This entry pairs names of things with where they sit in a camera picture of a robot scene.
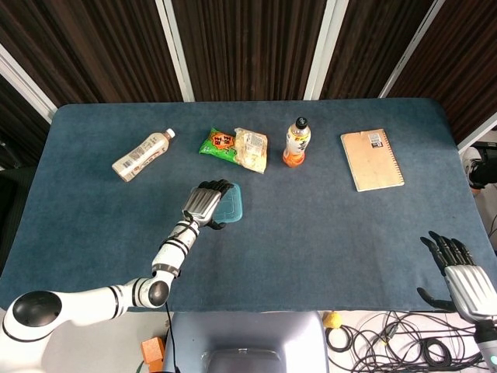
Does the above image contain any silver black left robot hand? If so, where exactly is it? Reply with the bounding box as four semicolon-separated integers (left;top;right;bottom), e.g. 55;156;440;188
180;178;235;231

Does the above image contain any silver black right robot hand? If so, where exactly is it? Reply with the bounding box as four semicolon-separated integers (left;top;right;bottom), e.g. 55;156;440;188
416;230;497;324

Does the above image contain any orange wooden block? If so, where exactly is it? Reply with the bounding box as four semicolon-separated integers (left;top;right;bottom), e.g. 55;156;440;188
140;336;166;372

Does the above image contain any green snack bag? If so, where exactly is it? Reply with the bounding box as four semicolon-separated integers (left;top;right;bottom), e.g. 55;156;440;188
199;127;238;164

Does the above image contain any clear bread bag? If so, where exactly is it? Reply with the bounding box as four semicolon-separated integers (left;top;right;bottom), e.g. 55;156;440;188
232;127;269;175

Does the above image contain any beige milk tea bottle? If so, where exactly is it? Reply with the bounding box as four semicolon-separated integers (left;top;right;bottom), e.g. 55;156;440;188
111;127;176;183

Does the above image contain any blue table cloth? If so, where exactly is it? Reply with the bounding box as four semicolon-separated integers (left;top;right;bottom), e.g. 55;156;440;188
0;96;497;314

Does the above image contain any orange juice bottle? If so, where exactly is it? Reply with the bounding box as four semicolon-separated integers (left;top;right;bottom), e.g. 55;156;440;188
282;116;311;169

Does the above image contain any black and white equipment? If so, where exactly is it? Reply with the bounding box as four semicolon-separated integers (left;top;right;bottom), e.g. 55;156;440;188
461;141;497;191

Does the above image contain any grey robot torso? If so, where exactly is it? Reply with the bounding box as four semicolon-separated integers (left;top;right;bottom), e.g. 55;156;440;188
161;310;330;373

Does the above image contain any tan spiral notebook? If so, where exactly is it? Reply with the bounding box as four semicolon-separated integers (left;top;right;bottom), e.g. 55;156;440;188
340;127;405;193

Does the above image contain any black coiled cable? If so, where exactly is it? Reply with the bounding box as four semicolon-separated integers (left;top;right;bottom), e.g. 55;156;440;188
422;338;454;368

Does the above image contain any black cable tangle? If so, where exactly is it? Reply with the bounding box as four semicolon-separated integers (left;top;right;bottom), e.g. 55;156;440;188
325;310;490;373

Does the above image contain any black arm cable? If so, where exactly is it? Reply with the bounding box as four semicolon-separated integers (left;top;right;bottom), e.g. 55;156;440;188
165;302;180;373

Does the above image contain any white partition post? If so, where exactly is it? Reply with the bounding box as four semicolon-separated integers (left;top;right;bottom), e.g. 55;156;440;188
155;0;195;103
303;0;339;101
378;0;446;99
457;126;497;155
0;43;58;124

